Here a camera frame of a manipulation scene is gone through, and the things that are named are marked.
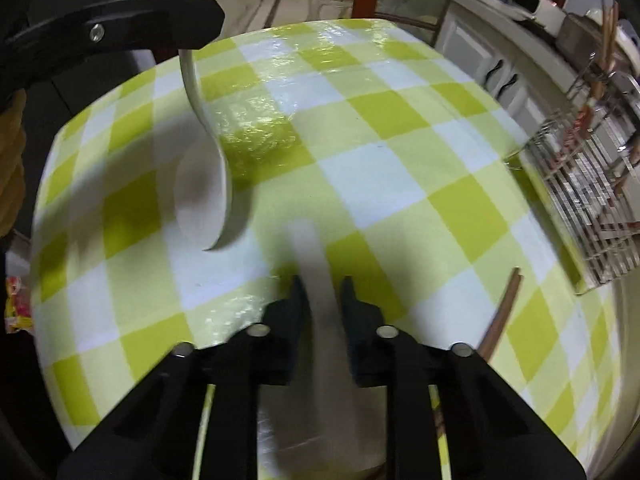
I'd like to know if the white utensil handle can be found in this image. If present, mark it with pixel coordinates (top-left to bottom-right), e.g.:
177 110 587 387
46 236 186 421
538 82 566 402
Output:
286 217 366 396

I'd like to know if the light chopstick with red pattern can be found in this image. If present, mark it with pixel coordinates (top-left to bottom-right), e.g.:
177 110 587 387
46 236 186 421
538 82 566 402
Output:
565 7 613 161

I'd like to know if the white plastic spoon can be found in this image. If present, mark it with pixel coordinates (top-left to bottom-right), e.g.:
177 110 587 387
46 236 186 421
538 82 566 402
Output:
174 0 235 252

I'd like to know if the brown wooden chopstick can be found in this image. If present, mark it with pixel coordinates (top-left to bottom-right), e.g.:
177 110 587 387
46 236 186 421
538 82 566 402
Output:
606 2 621 72
482 271 524 361
477 267 518 356

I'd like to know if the white round plate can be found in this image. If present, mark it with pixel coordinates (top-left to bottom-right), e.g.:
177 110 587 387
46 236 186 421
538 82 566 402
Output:
197 385 453 480

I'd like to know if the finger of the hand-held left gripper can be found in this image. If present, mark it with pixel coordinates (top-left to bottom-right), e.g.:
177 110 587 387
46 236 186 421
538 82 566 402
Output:
0 0 226 106

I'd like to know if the white kitchen appliance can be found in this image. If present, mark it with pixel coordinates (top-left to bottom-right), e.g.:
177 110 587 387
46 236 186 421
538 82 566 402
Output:
512 0 568 31

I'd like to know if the white kitchen counter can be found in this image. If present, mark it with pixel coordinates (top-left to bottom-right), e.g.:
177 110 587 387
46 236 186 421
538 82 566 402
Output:
440 0 640 161

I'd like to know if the stainless steel pot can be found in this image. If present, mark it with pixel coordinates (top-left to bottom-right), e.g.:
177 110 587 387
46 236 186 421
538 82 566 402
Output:
556 10 608 58

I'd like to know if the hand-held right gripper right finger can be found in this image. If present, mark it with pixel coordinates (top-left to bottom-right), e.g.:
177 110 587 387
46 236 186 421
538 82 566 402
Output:
340 276 586 480

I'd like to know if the yellow red snack packet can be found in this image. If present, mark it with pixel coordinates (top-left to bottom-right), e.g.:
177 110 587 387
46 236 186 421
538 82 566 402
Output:
4 275 35 335

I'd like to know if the metal wire utensil rack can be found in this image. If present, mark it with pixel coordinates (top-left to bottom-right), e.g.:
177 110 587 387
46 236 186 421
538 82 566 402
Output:
502 52 640 297

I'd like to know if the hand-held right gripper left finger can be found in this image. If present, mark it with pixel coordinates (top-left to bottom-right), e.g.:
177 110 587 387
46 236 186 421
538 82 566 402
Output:
57 276 307 480

